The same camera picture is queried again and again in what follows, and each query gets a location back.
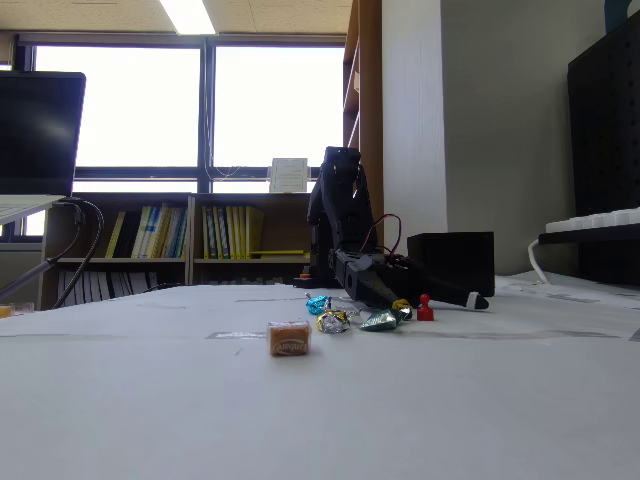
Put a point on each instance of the red game pawn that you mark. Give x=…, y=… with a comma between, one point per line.
x=424, y=312

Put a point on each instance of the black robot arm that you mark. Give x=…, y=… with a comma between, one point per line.
x=340, y=200

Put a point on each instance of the black square bin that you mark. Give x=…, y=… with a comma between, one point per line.
x=460, y=255

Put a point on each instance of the green silver candy packet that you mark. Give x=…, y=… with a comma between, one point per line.
x=380, y=320

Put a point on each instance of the blue wrapped candy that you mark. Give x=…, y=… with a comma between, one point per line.
x=316, y=305

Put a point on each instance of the gold wrapped candy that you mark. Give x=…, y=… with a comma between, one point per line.
x=332, y=322

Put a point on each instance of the flat yellow book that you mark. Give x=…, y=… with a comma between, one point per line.
x=277, y=254

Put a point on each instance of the brown caramel candy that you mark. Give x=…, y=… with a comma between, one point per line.
x=290, y=339

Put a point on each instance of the white paper sign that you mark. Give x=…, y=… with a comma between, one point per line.
x=289, y=175

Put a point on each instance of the low wooden bookcase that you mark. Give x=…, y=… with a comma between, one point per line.
x=250, y=200
x=120, y=200

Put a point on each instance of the yellow binder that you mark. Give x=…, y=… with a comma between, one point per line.
x=229, y=232
x=206, y=232

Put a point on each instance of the white paper cover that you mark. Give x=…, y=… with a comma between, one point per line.
x=350, y=425

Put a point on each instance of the white power strip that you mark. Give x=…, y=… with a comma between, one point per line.
x=595, y=220

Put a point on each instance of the tall wooden bookshelf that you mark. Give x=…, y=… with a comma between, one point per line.
x=370, y=100

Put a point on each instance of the blue green book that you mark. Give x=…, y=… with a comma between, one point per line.
x=177, y=235

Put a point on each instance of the blue white book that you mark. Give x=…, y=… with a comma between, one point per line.
x=154, y=232

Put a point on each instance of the white yellow book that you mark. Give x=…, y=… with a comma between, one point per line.
x=142, y=232

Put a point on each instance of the black binder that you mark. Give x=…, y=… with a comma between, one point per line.
x=130, y=235

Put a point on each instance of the black pegboard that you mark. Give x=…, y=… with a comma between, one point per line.
x=605, y=125

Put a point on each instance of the thin yellow book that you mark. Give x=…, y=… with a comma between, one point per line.
x=116, y=235

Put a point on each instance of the ceiling light panel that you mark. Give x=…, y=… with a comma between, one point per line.
x=190, y=15

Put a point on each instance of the laptop with dark screen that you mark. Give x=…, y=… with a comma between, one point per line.
x=37, y=130

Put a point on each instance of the small orange object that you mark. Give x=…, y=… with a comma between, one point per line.
x=4, y=311

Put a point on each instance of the dark shelf rail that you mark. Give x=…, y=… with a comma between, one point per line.
x=590, y=237

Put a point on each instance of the dark window frame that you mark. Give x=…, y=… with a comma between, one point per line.
x=206, y=100

